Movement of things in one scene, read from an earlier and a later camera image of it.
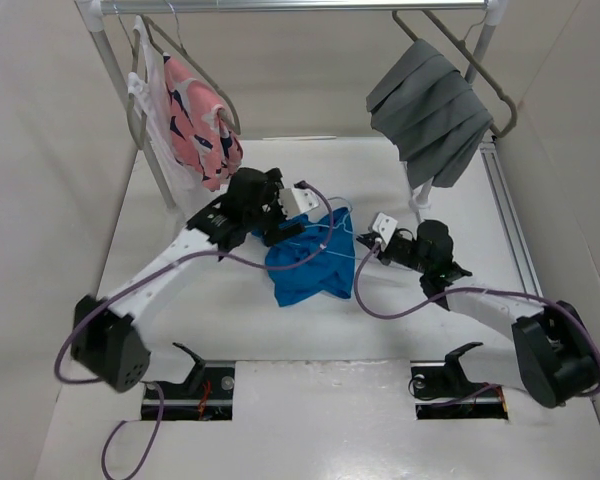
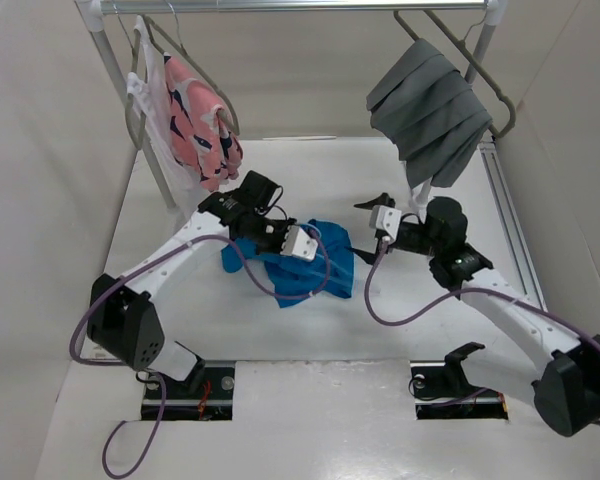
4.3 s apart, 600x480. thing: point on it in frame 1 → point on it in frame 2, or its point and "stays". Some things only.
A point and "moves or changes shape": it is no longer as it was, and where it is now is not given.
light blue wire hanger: (342, 224) → (351, 252)
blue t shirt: (331, 272) moves or changes shape
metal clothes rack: (92, 14) stays
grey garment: (426, 106) stays
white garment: (190, 193) stays
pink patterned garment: (202, 133) stays
